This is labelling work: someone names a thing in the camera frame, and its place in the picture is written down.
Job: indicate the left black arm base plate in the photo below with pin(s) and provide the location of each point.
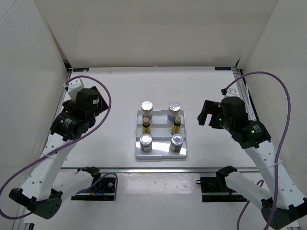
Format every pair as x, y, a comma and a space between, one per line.
105, 190

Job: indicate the right blue corner label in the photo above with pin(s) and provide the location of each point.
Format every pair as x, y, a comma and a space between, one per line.
223, 68

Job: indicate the white tiered organizer tray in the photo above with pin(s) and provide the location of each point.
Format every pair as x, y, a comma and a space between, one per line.
161, 135

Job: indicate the silver-lid spice jar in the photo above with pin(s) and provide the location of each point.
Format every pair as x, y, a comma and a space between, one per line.
146, 142

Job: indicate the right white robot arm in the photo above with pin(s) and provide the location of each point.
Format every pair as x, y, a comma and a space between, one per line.
282, 203

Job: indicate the tall white shaker bottle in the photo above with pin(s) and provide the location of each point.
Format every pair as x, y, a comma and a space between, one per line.
147, 110
173, 110

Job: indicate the blue corner label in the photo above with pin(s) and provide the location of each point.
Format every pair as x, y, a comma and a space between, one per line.
223, 68
80, 69

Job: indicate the left blue corner label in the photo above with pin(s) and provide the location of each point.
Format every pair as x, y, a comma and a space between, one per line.
80, 69

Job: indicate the red-label spice jar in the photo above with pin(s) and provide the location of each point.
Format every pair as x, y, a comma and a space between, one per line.
176, 143

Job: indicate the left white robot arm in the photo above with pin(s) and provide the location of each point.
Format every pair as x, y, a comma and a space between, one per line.
42, 193

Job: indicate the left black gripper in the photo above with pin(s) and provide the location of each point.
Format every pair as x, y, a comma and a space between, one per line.
101, 106

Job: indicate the small yellow bottle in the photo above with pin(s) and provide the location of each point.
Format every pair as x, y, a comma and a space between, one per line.
176, 125
146, 126

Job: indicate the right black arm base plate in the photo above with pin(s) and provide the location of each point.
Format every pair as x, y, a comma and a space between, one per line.
211, 192

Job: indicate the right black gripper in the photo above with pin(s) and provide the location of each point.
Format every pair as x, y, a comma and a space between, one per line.
209, 107

